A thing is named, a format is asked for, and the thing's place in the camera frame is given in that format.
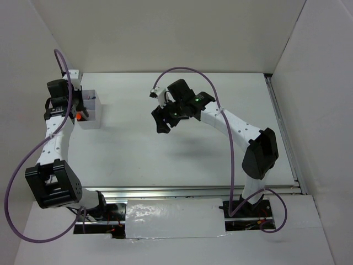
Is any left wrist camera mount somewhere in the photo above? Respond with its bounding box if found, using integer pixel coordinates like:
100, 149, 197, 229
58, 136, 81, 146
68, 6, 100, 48
63, 69, 83, 91

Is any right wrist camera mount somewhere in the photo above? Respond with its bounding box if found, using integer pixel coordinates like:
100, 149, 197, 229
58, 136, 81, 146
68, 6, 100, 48
149, 86, 169, 108

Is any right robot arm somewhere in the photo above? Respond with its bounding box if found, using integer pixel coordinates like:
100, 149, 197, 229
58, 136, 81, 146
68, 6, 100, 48
149, 79, 279, 216

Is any white foil cover sheet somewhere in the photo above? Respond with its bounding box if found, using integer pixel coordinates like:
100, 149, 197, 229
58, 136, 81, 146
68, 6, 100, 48
125, 198, 226, 239

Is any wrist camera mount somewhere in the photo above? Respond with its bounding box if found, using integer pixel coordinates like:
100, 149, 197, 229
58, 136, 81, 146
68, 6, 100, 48
63, 69, 83, 91
149, 86, 169, 108

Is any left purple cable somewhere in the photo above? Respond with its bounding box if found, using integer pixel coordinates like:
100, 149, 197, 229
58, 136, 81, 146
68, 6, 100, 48
4, 49, 88, 243

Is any white pen holder container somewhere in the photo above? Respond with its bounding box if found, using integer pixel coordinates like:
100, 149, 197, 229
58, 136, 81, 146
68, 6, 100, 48
78, 89, 102, 130

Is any aluminium front rail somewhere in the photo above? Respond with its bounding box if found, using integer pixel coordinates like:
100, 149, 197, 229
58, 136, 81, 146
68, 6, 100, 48
82, 185, 304, 200

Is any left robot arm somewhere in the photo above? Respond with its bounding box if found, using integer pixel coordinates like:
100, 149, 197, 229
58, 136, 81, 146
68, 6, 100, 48
25, 77, 109, 220

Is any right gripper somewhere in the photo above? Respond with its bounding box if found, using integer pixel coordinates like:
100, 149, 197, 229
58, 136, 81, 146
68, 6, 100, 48
152, 96, 186, 134

